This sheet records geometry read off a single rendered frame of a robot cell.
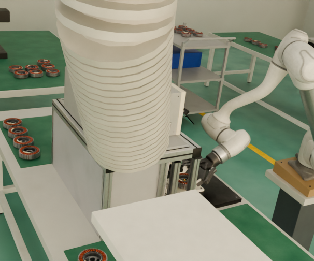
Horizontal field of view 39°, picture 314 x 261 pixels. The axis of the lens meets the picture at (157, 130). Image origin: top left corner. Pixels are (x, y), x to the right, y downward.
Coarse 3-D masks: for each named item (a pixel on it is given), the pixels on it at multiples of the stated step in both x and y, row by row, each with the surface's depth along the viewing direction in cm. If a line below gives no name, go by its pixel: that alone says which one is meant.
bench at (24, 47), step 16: (0, 32) 470; (16, 32) 478; (32, 32) 486; (48, 32) 493; (16, 48) 422; (32, 48) 428; (48, 48) 434; (0, 64) 373; (16, 64) 378; (32, 64) 382; (64, 64) 392; (0, 80) 338; (16, 80) 342; (32, 80) 346; (48, 80) 350; (64, 80) 354; (0, 96) 319; (16, 96) 324
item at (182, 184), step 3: (180, 174) 224; (183, 174) 225; (186, 174) 224; (180, 177) 224; (183, 177) 224; (186, 177) 224; (180, 180) 218; (183, 180) 220; (186, 180) 221; (180, 183) 217; (183, 183) 216; (186, 183) 217; (180, 186) 217; (183, 186) 217; (186, 186) 217
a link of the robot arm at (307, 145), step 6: (306, 132) 236; (306, 138) 233; (312, 138) 229; (306, 144) 232; (312, 144) 228; (300, 150) 239; (306, 150) 232; (300, 156) 239; (306, 156) 232; (300, 162) 240; (306, 162) 235; (312, 168) 236
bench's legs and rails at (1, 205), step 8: (0, 160) 292; (0, 168) 294; (0, 176) 297; (0, 184) 299; (0, 192) 299; (8, 192) 306; (0, 200) 291; (0, 208) 307; (8, 208) 284; (8, 216) 276; (8, 224) 273; (16, 224) 270; (16, 232) 264; (16, 240) 257; (24, 248) 252; (24, 256) 246
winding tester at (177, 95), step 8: (64, 88) 206; (72, 88) 197; (176, 88) 190; (64, 96) 208; (72, 96) 198; (176, 96) 186; (184, 96) 188; (64, 104) 209; (72, 104) 199; (176, 104) 188; (72, 112) 201; (176, 112) 190; (80, 120) 192; (176, 120) 192; (176, 128) 194
